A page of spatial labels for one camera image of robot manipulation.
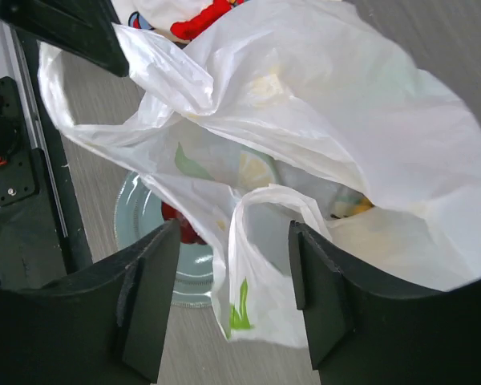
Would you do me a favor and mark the yellow fake fruit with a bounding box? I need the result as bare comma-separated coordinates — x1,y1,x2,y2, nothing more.
329,197,374,220

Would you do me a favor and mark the white plastic bag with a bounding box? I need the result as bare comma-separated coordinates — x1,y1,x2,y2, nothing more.
38,1,481,348

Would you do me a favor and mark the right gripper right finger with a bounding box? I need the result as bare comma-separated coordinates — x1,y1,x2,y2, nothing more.
289,221,481,384

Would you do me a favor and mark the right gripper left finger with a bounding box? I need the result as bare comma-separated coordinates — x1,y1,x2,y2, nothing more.
0,220,180,384

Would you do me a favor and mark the red fake apple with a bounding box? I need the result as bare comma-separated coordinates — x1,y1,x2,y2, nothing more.
161,202,206,245

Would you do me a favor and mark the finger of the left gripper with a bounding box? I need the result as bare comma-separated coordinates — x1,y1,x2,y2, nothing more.
0,0,129,77

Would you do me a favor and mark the grey-blue round plate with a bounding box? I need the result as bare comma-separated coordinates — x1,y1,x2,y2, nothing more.
113,171,297,310

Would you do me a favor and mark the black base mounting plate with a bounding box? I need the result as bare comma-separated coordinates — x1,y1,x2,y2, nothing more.
0,21,92,290

